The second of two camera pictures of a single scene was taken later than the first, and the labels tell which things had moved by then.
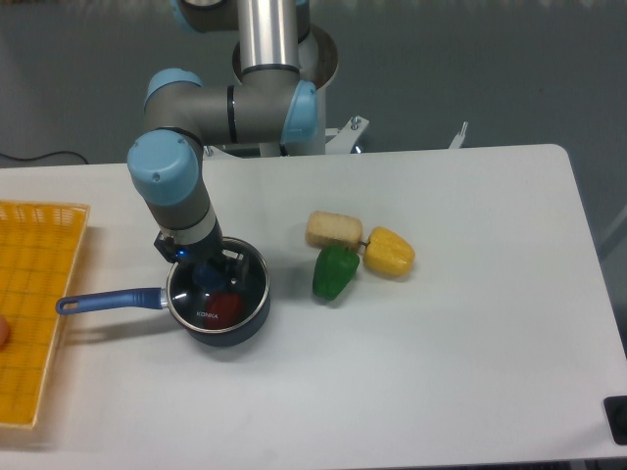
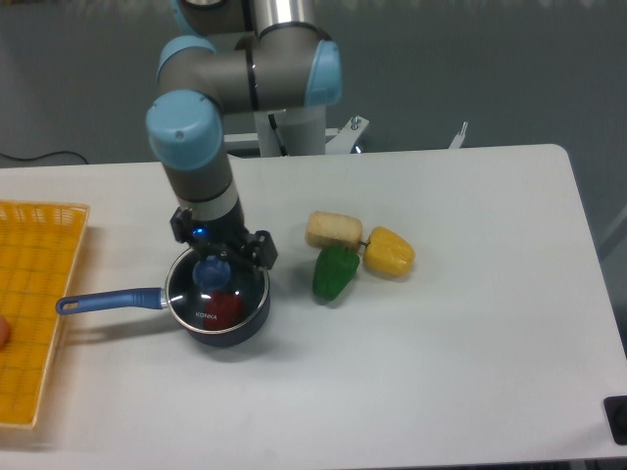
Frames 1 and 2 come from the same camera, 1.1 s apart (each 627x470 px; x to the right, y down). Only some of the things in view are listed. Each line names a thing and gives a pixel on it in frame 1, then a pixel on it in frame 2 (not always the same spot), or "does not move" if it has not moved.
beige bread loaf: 327,228 does not move
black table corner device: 615,408 does not move
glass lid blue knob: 200,296 does not move
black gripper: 203,254 → 228,236
